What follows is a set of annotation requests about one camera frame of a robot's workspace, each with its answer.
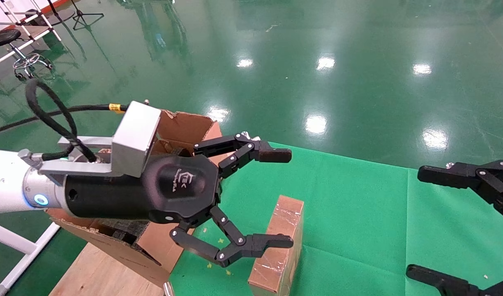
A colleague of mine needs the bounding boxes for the black round stool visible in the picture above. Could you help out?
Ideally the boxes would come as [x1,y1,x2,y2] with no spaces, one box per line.
[0,28,55,81]

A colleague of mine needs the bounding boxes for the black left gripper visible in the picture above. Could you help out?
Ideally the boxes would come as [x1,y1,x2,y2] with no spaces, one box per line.
[65,154,223,224]

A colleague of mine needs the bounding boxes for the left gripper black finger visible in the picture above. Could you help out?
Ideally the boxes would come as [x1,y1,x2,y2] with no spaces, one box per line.
[193,132,292,178]
[170,206,294,268]

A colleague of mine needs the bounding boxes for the black cable with yellow tag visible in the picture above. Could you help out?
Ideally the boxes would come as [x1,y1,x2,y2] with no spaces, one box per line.
[0,78,129,163]

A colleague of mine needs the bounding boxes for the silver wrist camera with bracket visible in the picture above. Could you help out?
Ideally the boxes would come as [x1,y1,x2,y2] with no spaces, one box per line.
[38,101,162,178]

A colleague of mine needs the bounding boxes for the small taped cardboard box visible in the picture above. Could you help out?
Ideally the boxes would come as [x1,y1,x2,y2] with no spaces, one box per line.
[247,195,305,296]

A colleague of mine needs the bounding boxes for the white table frame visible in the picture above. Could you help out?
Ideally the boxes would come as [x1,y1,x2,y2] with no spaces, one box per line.
[0,220,61,296]

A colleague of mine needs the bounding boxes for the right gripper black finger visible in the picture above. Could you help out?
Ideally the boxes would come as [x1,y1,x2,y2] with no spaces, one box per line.
[417,160,503,224]
[406,264,503,296]

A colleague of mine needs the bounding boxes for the large open cardboard carton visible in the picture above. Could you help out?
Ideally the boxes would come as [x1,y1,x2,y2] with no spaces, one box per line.
[46,109,235,288]

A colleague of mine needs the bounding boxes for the green table cloth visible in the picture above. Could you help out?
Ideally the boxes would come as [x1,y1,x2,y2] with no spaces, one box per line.
[168,142,503,296]

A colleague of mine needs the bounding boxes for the black tripod stand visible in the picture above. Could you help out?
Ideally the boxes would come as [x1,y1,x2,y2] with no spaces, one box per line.
[71,0,105,31]

